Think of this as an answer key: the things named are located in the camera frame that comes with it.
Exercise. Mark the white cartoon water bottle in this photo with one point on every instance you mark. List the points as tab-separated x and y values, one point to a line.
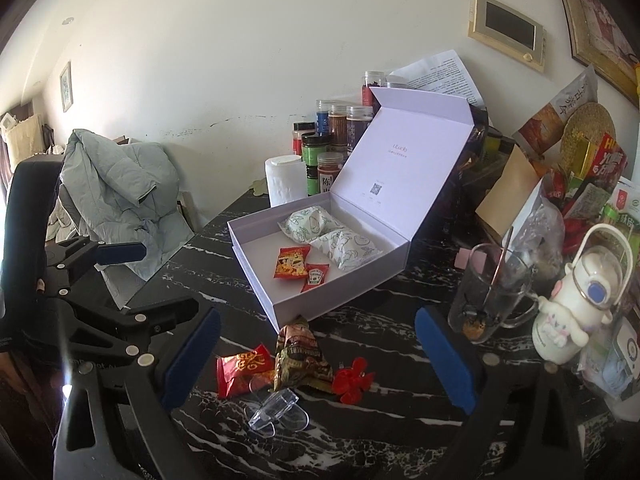
582	301

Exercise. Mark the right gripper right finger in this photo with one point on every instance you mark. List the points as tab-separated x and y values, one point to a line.
479	388

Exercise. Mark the dark label clear jar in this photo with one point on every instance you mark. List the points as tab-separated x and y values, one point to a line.
358	120

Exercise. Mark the small wall picture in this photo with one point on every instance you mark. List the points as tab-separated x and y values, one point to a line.
66	87

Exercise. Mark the green label black jar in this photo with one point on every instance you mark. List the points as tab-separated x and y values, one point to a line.
313	145

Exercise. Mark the snack bag with waffle picture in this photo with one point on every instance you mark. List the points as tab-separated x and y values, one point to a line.
577	104

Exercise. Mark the red Northeast barbecue bag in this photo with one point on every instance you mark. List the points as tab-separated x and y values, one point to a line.
607	165

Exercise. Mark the brown label clear jar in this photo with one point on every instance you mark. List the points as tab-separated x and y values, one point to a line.
338	127

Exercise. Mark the red chili jar white label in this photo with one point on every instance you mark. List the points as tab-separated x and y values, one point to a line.
329	166

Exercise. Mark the pink small block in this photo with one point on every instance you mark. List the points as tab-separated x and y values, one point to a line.
475	258

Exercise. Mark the white gift box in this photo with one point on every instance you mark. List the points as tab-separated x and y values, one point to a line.
384	192

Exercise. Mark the white patterned pouch left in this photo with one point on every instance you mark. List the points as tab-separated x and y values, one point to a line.
308	225

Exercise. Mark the red gold candy packet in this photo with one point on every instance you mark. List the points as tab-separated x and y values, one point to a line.
244	372

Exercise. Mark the red yellow snack packet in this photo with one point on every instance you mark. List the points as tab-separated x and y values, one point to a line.
291	263

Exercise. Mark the clear plastic scoop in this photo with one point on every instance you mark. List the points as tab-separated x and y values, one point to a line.
278	411

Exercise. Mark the white patterned pouch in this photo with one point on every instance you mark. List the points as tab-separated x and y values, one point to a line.
346	248
308	225

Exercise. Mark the gold framed wall panel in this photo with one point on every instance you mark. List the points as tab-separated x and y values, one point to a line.
509	32

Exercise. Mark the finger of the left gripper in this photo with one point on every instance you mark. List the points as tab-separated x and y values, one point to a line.
98	333
78	255

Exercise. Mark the white patterned pouch right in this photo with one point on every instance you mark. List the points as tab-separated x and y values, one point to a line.
346	248

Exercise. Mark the green leaf coaster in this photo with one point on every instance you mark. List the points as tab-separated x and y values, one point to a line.
259	187

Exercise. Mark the white tissue roll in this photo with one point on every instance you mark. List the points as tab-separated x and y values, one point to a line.
286	179

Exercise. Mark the dark snack bag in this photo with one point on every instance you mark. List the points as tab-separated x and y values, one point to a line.
473	147

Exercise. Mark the brown paper bag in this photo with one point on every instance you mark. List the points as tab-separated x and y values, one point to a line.
506	198

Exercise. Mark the glass mug with cartoon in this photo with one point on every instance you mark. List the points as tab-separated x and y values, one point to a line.
499	297

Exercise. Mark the brown triangular snack bag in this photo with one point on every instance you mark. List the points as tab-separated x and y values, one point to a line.
299	360

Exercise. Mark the printed white paper sheet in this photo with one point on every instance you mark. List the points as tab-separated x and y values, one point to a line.
442	73

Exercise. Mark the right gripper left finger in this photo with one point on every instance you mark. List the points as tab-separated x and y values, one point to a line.
156	384

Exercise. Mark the wooden picture frame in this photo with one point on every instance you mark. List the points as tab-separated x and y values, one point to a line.
596	39

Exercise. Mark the blue label clear jar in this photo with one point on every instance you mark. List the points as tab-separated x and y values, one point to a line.
322	117

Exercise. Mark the light green puffer jacket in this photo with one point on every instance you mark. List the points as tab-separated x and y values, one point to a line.
126	194

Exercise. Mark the red label tall jar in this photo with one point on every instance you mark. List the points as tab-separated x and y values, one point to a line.
371	79

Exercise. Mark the Heinz ketchup sachet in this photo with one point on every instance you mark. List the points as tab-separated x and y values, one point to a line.
316	275

